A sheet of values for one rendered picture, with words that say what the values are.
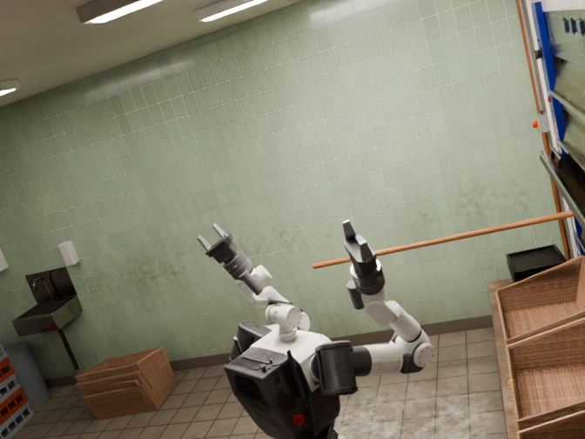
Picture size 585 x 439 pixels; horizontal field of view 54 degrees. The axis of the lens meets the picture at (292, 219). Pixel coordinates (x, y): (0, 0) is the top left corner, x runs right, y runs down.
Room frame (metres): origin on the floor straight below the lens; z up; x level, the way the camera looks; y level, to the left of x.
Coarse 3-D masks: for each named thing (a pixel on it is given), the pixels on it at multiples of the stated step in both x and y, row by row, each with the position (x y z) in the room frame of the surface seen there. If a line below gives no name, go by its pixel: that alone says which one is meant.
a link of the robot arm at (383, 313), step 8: (368, 304) 1.54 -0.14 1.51; (376, 304) 1.53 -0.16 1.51; (384, 304) 1.53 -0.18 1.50; (392, 304) 1.62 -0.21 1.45; (368, 312) 1.55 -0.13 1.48; (376, 312) 1.55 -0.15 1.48; (384, 312) 1.54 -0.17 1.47; (392, 312) 1.55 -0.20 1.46; (400, 312) 1.59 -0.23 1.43; (376, 320) 1.56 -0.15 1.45; (384, 320) 1.56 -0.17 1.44; (392, 320) 1.56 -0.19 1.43
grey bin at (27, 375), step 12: (12, 348) 5.11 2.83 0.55; (24, 348) 5.01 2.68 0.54; (12, 360) 4.89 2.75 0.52; (24, 360) 4.96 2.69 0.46; (24, 372) 4.93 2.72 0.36; (36, 372) 5.02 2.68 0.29; (24, 384) 4.91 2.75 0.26; (36, 384) 4.97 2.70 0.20; (24, 396) 4.89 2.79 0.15; (36, 396) 4.94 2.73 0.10; (48, 396) 5.05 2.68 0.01
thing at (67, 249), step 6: (60, 246) 4.89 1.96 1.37; (66, 246) 4.88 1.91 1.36; (72, 246) 4.94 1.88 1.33; (66, 252) 4.88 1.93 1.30; (72, 252) 4.91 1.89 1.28; (66, 258) 4.89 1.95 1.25; (72, 258) 4.88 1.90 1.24; (78, 258) 4.95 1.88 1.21; (66, 264) 4.90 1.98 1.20; (72, 264) 4.88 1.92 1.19
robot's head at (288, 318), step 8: (272, 304) 1.78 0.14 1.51; (272, 312) 1.74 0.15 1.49; (280, 312) 1.70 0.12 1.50; (288, 312) 1.68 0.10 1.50; (296, 312) 1.70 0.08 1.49; (272, 320) 1.74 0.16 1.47; (280, 320) 1.69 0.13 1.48; (288, 320) 1.68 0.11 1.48; (296, 320) 1.69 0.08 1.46; (280, 328) 1.73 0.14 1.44; (288, 328) 1.71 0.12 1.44; (296, 328) 1.72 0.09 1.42
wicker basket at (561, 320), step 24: (576, 264) 2.80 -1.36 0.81; (504, 288) 2.91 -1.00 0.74; (528, 288) 2.88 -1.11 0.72; (552, 288) 2.84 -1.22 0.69; (576, 288) 2.80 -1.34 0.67; (504, 312) 2.92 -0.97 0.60; (528, 312) 2.86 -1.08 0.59; (552, 312) 2.79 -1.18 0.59; (576, 312) 2.72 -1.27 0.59; (504, 336) 2.47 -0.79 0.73; (528, 336) 2.39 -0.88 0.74
